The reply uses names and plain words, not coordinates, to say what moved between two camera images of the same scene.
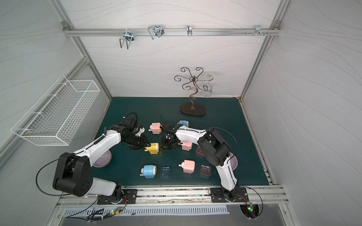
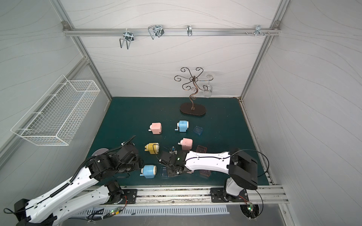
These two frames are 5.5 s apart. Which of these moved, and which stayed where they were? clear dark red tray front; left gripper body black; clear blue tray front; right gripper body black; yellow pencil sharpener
Moved: left gripper body black; right gripper body black
Stayed: clear dark red tray front; yellow pencil sharpener; clear blue tray front
